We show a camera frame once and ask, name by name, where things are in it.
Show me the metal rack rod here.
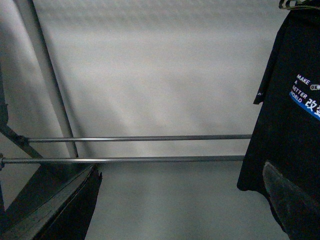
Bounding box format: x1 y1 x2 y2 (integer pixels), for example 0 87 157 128
0 155 244 165
25 134 252 143

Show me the dark rack side frame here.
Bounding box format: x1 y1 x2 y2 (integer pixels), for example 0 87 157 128
0 72 43 159

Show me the clothes hanger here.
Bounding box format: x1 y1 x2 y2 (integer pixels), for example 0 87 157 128
278 0 320 11

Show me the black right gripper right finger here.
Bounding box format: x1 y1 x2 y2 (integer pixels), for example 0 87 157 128
262 161 320 240

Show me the upper metal rack rod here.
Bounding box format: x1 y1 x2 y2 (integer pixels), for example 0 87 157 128
25 134 252 143

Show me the lower metal rack rod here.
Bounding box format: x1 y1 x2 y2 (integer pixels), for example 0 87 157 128
0 155 244 165

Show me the black printed t-shirt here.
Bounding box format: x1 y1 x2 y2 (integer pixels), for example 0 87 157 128
236 1 320 240

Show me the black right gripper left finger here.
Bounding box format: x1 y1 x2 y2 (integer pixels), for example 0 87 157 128
0 164 102 240

